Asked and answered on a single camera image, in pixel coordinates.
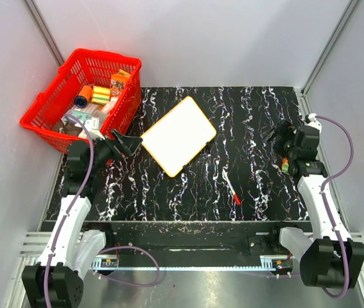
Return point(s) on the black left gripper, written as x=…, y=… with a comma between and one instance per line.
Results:
x=130, y=144

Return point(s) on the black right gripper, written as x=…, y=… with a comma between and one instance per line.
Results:
x=284, y=129

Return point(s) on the orange sponge pack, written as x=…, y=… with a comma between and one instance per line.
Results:
x=285, y=168

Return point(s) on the yellow framed whiteboard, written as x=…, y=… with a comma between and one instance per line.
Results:
x=176, y=139

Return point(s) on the red capped white marker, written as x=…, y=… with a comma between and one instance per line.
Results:
x=235, y=196

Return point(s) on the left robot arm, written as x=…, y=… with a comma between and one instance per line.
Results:
x=56, y=279

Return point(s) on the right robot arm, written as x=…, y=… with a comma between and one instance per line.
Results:
x=331, y=259

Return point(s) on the pink white small box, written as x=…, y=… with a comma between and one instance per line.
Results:
x=109, y=105

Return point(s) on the teal white box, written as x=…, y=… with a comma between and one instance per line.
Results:
x=83, y=117

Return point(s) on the yellow green sponge stack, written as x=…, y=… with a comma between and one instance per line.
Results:
x=100, y=95

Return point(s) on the orange snack packet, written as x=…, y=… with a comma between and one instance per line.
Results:
x=118, y=82

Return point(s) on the red plastic basket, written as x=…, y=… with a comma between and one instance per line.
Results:
x=84, y=67

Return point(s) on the orange blue cylinder can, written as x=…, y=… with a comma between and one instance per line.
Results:
x=84, y=96

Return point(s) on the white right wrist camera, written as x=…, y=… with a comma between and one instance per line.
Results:
x=312, y=121

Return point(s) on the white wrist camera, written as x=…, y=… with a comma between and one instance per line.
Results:
x=312, y=121
x=92, y=126

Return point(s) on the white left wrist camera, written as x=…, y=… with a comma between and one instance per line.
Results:
x=92, y=126

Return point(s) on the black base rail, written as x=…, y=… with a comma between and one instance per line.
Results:
x=194, y=244

